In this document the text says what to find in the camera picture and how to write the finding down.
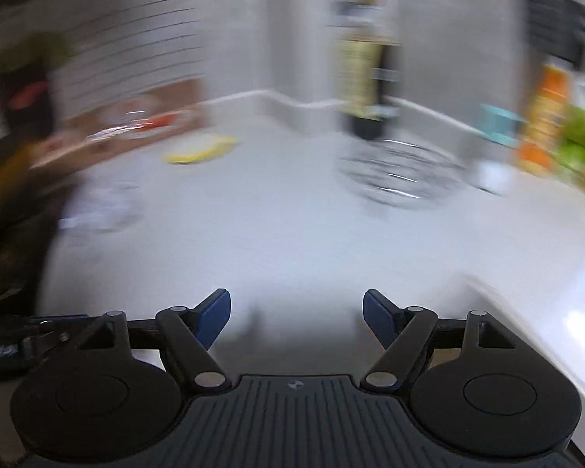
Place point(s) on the dark wall panel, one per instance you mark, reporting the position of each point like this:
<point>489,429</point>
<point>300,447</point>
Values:
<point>555,24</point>

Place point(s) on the printed wall sticker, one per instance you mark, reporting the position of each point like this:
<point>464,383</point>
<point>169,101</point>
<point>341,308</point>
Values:
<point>126,58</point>

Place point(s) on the orange packet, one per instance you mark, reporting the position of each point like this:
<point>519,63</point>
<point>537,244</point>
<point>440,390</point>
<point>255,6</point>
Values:
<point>546,107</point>

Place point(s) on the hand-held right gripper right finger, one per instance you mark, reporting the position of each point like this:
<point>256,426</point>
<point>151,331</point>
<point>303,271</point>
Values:
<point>378,314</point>

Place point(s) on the clear plastic bag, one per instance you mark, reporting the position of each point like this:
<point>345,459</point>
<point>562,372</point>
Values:
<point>102,209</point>

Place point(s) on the green packet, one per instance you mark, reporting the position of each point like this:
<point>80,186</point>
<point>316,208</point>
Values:
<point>580,141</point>

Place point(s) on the teal container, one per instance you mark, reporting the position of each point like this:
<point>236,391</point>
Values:
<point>502,124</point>

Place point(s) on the black gas stove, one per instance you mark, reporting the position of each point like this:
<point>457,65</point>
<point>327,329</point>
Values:
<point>9,263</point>

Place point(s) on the dark soy sauce bottle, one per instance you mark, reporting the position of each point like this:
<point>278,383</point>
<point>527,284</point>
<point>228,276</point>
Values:
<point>365,83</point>

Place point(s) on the dark wok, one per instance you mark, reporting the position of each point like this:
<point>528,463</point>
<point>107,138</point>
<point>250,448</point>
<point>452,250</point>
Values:
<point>0,180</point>

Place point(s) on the yellow round lid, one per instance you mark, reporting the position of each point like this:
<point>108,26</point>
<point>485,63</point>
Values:
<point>200,152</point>

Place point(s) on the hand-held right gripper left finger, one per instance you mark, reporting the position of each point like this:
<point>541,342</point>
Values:
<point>214,314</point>

